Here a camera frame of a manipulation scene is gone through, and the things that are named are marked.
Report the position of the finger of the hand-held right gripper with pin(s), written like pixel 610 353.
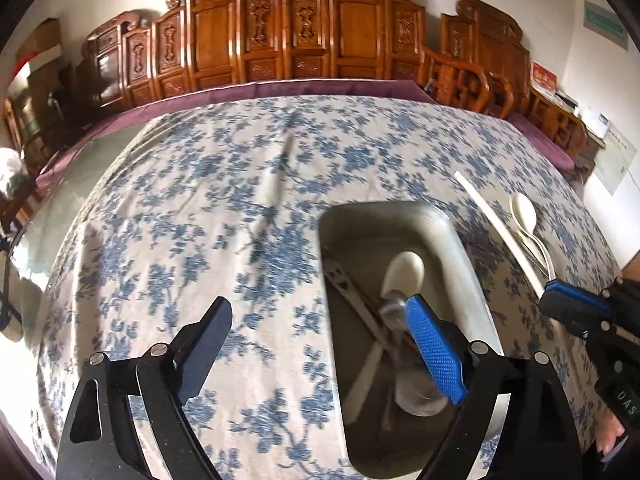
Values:
pixel 570 315
pixel 575 294

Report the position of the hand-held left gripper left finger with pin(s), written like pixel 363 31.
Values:
pixel 205 355

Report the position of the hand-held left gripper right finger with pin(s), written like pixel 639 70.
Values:
pixel 435 350

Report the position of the metal spoon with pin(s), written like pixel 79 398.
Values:
pixel 415 395

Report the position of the white ceramic spoon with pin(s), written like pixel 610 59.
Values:
pixel 522 210
pixel 530 244

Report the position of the white plastic spoon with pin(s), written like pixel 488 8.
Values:
pixel 407 270

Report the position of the ivory chopstick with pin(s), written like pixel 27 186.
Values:
pixel 500 232

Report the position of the metal fork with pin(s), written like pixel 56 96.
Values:
pixel 350 292

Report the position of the metal tray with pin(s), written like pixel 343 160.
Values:
pixel 360 240

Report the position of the person's right hand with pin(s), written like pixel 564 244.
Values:
pixel 611 427

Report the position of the wooden side table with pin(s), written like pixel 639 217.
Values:
pixel 592 147

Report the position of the purple armchair cushion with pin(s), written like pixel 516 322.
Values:
pixel 545 142

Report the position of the blue floral tablecloth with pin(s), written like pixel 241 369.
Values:
pixel 200 185

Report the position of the white printed carton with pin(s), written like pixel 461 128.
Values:
pixel 595 122

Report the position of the white tissue box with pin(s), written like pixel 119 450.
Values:
pixel 567 101

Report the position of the red desk calendar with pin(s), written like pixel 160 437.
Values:
pixel 544 77

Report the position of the white plastic bag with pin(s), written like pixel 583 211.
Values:
pixel 10 170

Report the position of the carved wooden armchair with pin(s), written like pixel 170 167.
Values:
pixel 495 35

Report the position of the purple sofa cushion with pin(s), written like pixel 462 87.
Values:
pixel 300 86

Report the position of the carved wooden chair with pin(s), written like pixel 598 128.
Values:
pixel 15 125

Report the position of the carved wooden sofa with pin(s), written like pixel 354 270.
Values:
pixel 355 25

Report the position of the white cardboard box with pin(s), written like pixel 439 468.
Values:
pixel 40 60

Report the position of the brown cardboard box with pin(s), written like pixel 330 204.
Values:
pixel 42 37

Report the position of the white wall cabinet door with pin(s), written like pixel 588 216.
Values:
pixel 617 160

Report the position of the grey wall panel box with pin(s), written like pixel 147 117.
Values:
pixel 605 22

